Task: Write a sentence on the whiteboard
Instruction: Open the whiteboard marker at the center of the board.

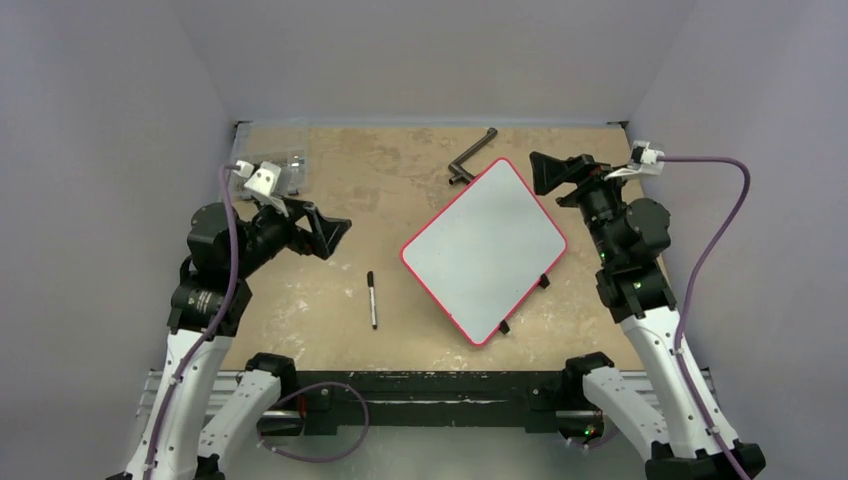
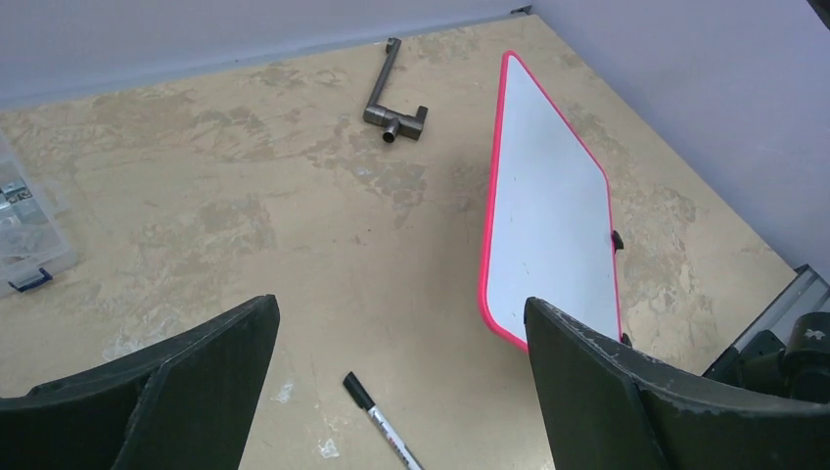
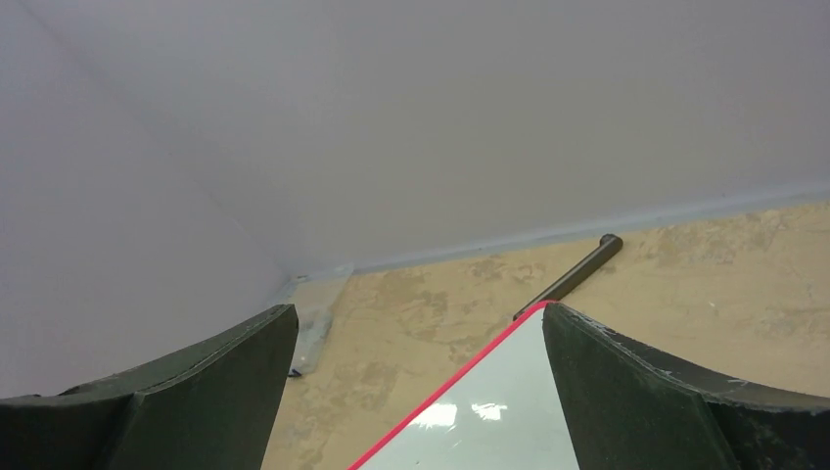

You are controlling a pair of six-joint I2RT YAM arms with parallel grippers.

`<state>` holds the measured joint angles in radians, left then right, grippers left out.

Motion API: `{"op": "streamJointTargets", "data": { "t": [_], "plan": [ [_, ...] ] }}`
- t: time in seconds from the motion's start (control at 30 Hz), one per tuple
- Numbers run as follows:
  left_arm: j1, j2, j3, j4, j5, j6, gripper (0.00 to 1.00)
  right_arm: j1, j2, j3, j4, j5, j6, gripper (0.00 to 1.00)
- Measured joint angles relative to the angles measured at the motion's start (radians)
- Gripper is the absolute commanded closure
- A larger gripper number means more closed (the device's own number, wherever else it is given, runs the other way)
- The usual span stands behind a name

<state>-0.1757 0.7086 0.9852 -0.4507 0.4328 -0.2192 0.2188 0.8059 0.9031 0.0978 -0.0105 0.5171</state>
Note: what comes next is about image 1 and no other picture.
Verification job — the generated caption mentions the black white marker pen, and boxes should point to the black white marker pen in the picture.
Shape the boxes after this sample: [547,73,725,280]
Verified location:
[366,271,378,330]

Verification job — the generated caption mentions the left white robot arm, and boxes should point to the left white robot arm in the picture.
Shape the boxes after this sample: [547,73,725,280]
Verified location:
[116,199,352,479]

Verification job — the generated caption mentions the red framed whiteboard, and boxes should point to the red framed whiteboard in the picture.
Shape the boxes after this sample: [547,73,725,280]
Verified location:
[399,157,568,346]

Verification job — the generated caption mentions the black crank handle tool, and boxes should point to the black crank handle tool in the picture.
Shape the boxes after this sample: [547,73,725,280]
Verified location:
[447,127,499,186]

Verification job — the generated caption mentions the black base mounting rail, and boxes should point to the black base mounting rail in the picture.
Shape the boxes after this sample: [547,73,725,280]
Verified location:
[258,371,605,440]

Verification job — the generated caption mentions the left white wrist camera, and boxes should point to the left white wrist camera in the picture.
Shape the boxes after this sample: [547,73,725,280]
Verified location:
[235,160,289,217]

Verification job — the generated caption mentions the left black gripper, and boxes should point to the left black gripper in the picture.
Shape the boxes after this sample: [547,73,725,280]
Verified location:
[230,193,350,277]

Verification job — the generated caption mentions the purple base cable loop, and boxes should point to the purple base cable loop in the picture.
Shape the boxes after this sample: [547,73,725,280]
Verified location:
[256,381,370,464]

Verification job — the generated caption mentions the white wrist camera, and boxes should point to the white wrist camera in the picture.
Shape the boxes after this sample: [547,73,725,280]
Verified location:
[604,140,665,181]
[235,160,289,217]

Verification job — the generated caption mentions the clear plastic screw box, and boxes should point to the clear plastic screw box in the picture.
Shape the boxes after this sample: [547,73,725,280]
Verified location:
[230,121,310,197]

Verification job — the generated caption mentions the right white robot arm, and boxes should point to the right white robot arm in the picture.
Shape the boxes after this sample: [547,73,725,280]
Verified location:
[529,142,766,479]

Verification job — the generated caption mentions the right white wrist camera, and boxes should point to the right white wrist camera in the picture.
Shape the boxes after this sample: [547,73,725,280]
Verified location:
[604,140,665,181]

